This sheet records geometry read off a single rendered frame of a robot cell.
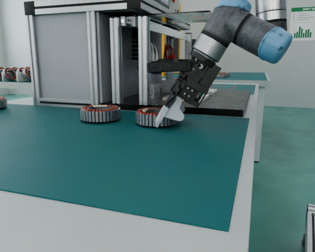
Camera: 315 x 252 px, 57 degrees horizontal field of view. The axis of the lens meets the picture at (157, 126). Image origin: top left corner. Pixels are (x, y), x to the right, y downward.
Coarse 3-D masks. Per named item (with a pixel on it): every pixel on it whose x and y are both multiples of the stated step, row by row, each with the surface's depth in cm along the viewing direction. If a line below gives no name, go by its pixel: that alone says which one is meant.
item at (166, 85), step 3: (162, 81) 135; (165, 81) 135; (168, 81) 134; (174, 81) 138; (162, 84) 136; (165, 84) 135; (168, 84) 135; (162, 87) 136; (165, 87) 136; (168, 87) 135; (162, 90) 136; (165, 90) 136; (168, 90) 135
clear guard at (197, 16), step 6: (168, 12) 94; (174, 12) 93; (180, 12) 93; (186, 12) 92; (192, 12) 91; (198, 12) 91; (204, 12) 91; (210, 12) 90; (150, 18) 104; (156, 18) 104; (162, 18) 104; (168, 18) 104; (174, 18) 104; (180, 18) 104; (186, 18) 104; (192, 18) 104; (198, 18) 104; (204, 18) 104
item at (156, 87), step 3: (150, 84) 112; (153, 84) 112; (156, 84) 114; (159, 84) 118; (153, 87) 112; (156, 87) 115; (159, 87) 118; (153, 90) 112; (156, 90) 115; (159, 90) 118; (153, 93) 112; (156, 93) 115; (159, 93) 119; (150, 96) 113; (153, 96) 113; (156, 96) 115
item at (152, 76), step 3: (162, 60) 109; (165, 60) 109; (168, 60) 108; (171, 60) 108; (174, 60) 109; (177, 60) 113; (150, 75) 113; (153, 75) 117; (150, 78) 113; (153, 78) 117; (150, 81) 113; (153, 81) 117
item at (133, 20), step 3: (126, 18) 99; (129, 18) 98; (132, 18) 98; (135, 18) 98; (132, 21) 98; (135, 21) 98; (126, 24) 99; (129, 24) 99; (132, 24) 99; (135, 24) 99; (126, 27) 101; (129, 27) 101; (132, 27) 101; (135, 27) 101
